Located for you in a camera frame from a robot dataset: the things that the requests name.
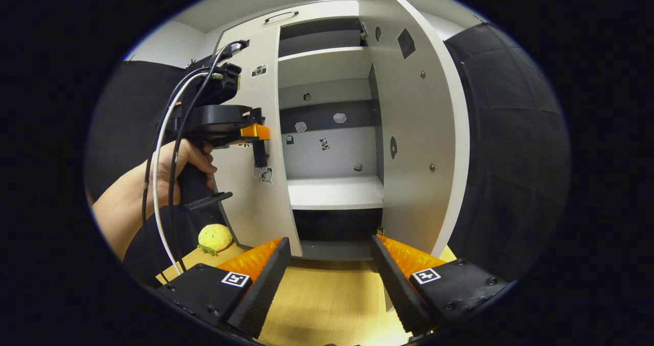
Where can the beige double-door shoe cabinet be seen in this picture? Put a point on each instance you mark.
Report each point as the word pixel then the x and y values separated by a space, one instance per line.
pixel 317 11

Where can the yellow plush toy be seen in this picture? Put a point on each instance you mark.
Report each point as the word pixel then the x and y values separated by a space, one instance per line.
pixel 214 237

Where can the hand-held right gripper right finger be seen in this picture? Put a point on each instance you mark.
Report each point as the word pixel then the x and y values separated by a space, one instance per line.
pixel 396 284

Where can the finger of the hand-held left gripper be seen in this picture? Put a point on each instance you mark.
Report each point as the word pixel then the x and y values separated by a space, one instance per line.
pixel 255 132

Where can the white cabinet shelf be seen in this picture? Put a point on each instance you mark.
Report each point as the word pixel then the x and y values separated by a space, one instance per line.
pixel 322 65
pixel 334 192

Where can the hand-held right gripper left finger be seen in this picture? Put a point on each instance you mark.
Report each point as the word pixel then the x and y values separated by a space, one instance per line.
pixel 265 279

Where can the beige cabinet door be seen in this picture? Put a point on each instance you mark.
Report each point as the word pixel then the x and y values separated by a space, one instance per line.
pixel 265 208
pixel 414 131

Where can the black backdrop cloth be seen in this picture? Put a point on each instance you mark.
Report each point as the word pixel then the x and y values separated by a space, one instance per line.
pixel 511 157
pixel 127 111

